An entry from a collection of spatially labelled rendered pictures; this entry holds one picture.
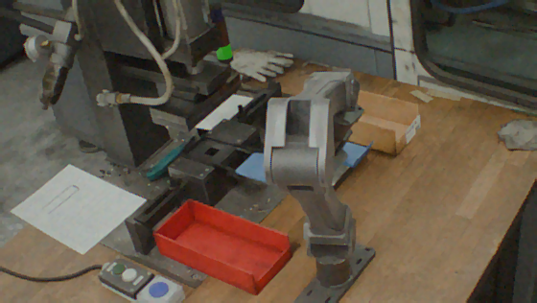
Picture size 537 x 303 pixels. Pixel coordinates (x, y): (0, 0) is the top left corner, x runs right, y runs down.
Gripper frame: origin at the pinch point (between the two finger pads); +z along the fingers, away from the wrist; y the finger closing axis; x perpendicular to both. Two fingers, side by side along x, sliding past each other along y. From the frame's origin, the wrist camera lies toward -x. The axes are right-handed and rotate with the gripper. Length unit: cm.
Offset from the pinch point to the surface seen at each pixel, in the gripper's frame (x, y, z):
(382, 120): -35.8, -3.6, 7.6
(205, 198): 6.9, 14.1, 17.1
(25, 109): -100, 171, 215
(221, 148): -3.4, 18.8, 13.3
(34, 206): 25, 48, 42
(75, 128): -81, 118, 167
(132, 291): 35.9, 10.4, 16.4
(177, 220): 16.0, 14.6, 16.8
